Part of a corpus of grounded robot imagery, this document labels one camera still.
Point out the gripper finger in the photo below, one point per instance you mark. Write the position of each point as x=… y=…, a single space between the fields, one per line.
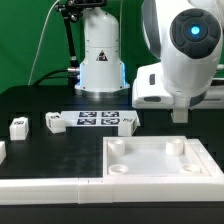
x=180 y=115

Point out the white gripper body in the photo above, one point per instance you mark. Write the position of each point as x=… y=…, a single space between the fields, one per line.
x=149 y=93

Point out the white square tabletop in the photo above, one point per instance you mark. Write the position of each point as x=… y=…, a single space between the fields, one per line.
x=151 y=156

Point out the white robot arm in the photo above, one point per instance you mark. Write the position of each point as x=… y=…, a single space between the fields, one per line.
x=177 y=56

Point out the white L-shaped obstacle fence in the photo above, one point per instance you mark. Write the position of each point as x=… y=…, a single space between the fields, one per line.
x=118 y=188

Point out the white marker base plate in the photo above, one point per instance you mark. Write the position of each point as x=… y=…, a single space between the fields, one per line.
x=97 y=118

